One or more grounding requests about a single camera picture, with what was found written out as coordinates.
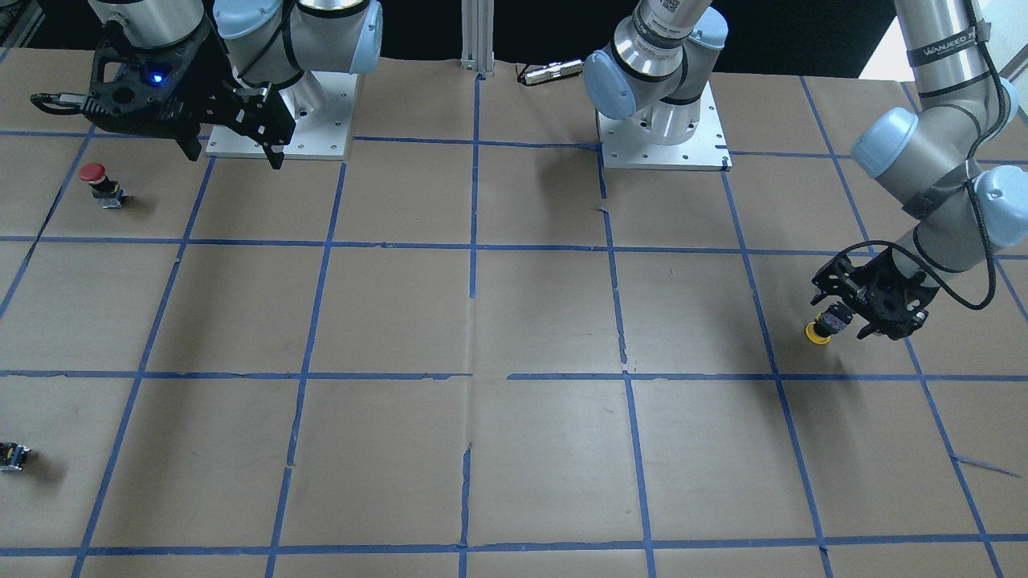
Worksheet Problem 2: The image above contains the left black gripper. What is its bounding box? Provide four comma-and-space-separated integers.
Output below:
810, 249, 939, 340

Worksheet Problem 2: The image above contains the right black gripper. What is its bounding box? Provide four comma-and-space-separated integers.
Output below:
80, 21, 296, 169

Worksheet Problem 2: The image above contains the yellow push button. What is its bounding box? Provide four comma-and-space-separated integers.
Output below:
804, 301, 855, 345

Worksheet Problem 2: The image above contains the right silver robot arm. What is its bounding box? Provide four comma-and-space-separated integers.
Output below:
72, 1, 383, 169

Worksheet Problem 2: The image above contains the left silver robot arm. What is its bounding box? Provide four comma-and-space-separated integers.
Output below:
805, 1, 1026, 344

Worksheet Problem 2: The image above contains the red push button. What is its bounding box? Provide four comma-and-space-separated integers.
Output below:
77, 162, 129, 210

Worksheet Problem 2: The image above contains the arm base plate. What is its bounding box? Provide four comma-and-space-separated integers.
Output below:
206, 71, 358, 160
596, 84, 733, 171

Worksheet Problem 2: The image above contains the aluminium frame post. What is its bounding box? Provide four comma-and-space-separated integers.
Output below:
460, 0, 495, 78

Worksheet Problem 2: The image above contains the small black switch block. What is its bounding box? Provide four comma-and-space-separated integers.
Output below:
1, 442, 32, 472

